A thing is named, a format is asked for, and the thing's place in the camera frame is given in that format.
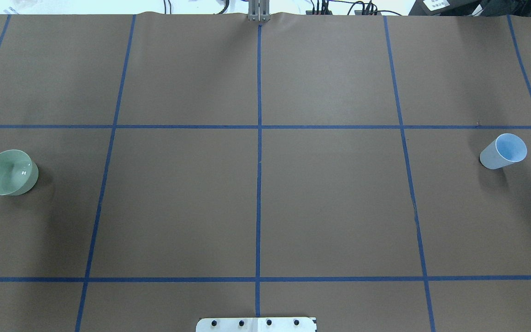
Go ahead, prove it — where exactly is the light blue cup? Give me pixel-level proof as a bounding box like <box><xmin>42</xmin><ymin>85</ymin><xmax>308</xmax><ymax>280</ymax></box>
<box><xmin>479</xmin><ymin>134</ymin><xmax>527</xmax><ymax>170</ymax></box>

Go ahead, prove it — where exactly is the light green bowl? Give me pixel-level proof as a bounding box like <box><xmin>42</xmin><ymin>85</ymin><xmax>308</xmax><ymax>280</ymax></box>
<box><xmin>0</xmin><ymin>149</ymin><xmax>39</xmax><ymax>196</ymax></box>

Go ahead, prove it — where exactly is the aluminium frame post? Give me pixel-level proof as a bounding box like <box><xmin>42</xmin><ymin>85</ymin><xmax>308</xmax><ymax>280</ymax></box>
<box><xmin>247</xmin><ymin>0</ymin><xmax>271</xmax><ymax>23</ymax></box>

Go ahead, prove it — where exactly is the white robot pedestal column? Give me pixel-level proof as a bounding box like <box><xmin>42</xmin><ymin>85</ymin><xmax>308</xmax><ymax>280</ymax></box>
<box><xmin>195</xmin><ymin>317</ymin><xmax>318</xmax><ymax>332</ymax></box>

